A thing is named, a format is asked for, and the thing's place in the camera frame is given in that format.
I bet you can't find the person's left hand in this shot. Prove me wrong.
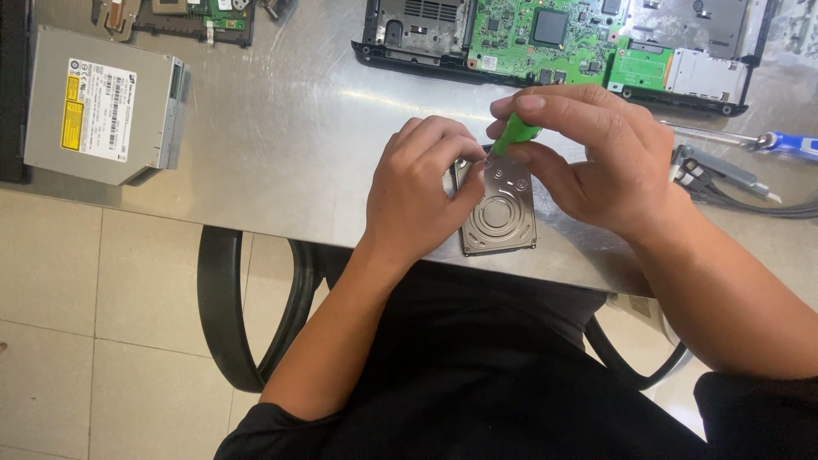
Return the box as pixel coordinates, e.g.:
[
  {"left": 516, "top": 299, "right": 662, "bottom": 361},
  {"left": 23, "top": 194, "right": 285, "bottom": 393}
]
[{"left": 362, "top": 115, "right": 489, "bottom": 259}]

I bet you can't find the person's right hand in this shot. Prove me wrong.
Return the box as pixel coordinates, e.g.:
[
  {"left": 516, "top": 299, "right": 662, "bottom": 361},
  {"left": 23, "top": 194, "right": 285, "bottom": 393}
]
[{"left": 486, "top": 84, "right": 696, "bottom": 245}]

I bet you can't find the green handled screwdriver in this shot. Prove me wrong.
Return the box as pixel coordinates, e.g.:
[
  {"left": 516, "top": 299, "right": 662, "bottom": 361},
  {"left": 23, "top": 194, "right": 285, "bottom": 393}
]
[{"left": 484, "top": 113, "right": 543, "bottom": 168}]

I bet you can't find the silver laptop hard drive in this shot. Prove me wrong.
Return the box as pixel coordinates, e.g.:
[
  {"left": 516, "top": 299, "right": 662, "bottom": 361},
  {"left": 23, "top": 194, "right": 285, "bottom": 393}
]
[{"left": 452, "top": 145, "right": 538, "bottom": 258}]

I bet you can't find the opened black laptop base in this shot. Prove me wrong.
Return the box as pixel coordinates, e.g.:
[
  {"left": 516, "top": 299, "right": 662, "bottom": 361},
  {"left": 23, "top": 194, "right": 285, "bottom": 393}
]
[{"left": 351, "top": 0, "right": 778, "bottom": 118}]

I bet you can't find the green laptop motherboard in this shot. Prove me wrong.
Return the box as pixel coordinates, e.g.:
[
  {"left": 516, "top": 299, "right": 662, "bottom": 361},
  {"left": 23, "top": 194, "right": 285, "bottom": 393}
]
[{"left": 467, "top": 0, "right": 677, "bottom": 93}]

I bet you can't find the person's black clothing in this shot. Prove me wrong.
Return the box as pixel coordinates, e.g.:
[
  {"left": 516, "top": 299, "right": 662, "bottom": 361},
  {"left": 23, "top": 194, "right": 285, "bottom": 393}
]
[{"left": 214, "top": 246, "right": 818, "bottom": 460}]

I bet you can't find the circuit board with heatsink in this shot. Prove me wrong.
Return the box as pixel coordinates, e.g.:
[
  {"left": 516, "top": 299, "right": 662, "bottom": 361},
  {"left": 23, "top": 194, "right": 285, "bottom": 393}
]
[{"left": 91, "top": 0, "right": 299, "bottom": 48}]

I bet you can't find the silver optical disc drive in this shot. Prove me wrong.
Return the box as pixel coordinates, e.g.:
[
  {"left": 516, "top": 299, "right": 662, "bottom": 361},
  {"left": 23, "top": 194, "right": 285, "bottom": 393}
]
[{"left": 23, "top": 26, "right": 191, "bottom": 187}]

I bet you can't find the black laptop edge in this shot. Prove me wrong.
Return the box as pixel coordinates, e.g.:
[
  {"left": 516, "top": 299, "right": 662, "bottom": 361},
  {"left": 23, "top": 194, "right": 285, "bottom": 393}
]
[{"left": 0, "top": 0, "right": 34, "bottom": 185}]

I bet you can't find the grey bracket with cables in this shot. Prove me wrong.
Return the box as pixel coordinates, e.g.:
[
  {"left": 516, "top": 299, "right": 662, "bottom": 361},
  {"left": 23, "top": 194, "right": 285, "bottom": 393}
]
[{"left": 668, "top": 144, "right": 818, "bottom": 221}]

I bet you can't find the blue handled screwdriver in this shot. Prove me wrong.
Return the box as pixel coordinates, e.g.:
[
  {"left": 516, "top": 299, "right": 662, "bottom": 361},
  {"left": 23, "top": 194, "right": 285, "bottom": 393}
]
[{"left": 661, "top": 119, "right": 818, "bottom": 162}]

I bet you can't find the black chair frame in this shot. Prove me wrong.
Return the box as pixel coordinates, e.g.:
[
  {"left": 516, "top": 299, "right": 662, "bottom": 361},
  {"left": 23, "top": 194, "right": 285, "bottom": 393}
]
[{"left": 197, "top": 225, "right": 691, "bottom": 394}]

